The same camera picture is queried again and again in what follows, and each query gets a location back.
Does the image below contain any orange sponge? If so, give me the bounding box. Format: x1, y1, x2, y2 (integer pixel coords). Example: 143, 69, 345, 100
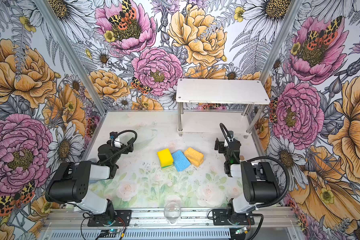
184, 148, 204, 164
189, 159, 204, 168

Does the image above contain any green scrub sponge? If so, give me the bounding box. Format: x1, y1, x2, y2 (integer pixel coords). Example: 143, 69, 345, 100
161, 164, 174, 170

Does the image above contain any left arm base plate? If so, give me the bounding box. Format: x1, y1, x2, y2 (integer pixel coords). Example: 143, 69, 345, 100
87, 210, 132, 227

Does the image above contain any top yellow sponge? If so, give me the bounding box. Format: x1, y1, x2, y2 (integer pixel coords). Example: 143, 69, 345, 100
157, 149, 174, 167

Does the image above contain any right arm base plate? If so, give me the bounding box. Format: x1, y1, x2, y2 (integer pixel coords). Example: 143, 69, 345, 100
208, 209, 255, 226

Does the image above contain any green circuit board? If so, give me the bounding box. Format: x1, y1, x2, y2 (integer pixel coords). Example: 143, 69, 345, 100
235, 227, 248, 235

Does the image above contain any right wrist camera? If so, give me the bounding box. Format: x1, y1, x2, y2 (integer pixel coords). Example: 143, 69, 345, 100
224, 131, 235, 148

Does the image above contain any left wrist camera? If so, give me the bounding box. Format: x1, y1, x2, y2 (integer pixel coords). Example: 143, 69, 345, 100
110, 135, 123, 148

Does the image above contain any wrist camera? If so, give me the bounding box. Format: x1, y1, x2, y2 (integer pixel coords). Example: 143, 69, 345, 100
224, 131, 235, 148
110, 135, 123, 148

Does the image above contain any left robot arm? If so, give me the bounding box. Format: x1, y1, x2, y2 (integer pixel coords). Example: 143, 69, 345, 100
45, 130, 138, 219

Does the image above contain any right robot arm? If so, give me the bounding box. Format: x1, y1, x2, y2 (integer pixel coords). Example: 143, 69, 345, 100
214, 138, 283, 216

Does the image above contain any white two-tier shelf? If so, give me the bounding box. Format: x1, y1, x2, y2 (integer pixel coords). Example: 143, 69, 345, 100
176, 78, 270, 138

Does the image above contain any aluminium front rail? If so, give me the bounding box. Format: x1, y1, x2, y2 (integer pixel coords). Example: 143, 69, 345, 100
43, 207, 298, 230

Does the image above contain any clear glass cup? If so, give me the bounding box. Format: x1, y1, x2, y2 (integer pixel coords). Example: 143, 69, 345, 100
164, 202, 182, 225

